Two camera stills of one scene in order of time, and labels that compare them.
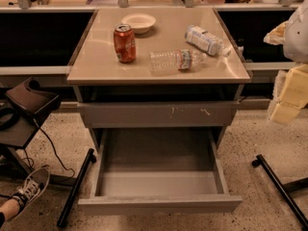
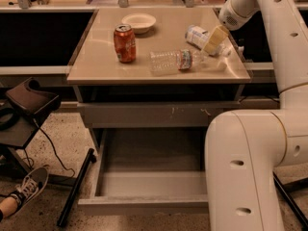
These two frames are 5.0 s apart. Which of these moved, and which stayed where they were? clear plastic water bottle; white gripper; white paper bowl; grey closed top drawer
Moved: white gripper
Stayed: grey closed top drawer; clear plastic water bottle; white paper bowl
